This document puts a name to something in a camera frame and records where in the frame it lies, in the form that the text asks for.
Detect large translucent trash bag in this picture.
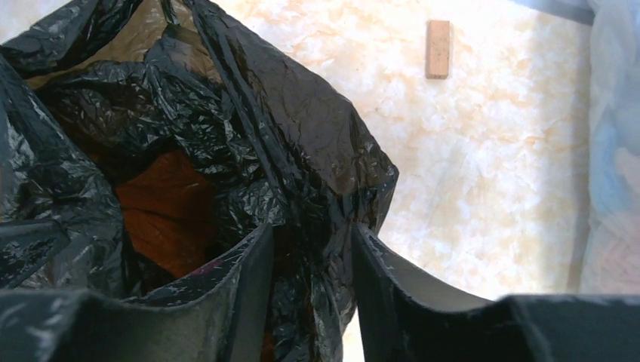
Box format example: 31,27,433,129
580,1,639,294

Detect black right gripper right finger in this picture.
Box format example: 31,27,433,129
352,225,639,361

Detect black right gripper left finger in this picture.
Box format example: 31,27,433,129
1,225,274,361

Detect flat wooden block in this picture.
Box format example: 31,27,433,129
426,20,451,79

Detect black trash bag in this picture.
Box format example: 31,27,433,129
1,1,398,361

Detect orange plastic trash bin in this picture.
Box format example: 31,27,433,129
115,149,217,278

